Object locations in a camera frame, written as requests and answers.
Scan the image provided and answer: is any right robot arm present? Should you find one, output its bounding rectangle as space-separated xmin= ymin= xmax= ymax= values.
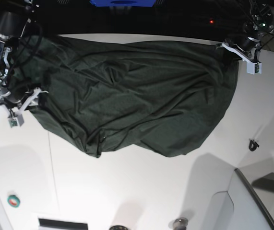
xmin=0 ymin=0 xmax=43 ymax=115

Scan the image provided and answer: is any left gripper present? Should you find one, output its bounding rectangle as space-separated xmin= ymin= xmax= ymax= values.
xmin=227 ymin=34 xmax=261 ymax=57

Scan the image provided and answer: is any dark green t-shirt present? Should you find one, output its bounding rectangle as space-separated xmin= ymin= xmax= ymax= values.
xmin=9 ymin=36 xmax=238 ymax=158

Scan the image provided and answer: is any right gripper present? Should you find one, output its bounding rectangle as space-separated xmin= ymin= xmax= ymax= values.
xmin=0 ymin=86 xmax=34 ymax=109

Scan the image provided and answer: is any black round dial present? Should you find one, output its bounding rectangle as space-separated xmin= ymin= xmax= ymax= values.
xmin=109 ymin=225 xmax=129 ymax=230

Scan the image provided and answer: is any round metal knob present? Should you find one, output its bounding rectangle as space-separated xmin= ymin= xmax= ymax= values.
xmin=172 ymin=218 xmax=189 ymax=230

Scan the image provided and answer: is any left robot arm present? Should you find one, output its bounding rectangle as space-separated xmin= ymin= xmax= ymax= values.
xmin=229 ymin=0 xmax=274 ymax=55

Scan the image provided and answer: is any blue box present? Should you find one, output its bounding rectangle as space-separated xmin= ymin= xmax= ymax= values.
xmin=90 ymin=0 xmax=156 ymax=7

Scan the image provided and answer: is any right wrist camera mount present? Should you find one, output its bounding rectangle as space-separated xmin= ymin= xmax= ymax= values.
xmin=6 ymin=88 xmax=49 ymax=128

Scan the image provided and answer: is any small black clip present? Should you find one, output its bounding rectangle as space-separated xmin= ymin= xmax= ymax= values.
xmin=249 ymin=139 xmax=259 ymax=152

